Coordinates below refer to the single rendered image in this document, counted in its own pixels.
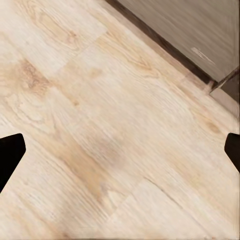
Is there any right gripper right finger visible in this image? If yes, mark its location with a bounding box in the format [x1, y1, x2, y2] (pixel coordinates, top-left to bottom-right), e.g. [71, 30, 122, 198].
[224, 133, 240, 173]

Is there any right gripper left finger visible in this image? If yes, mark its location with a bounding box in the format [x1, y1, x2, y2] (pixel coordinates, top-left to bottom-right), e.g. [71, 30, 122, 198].
[0, 133, 26, 193]

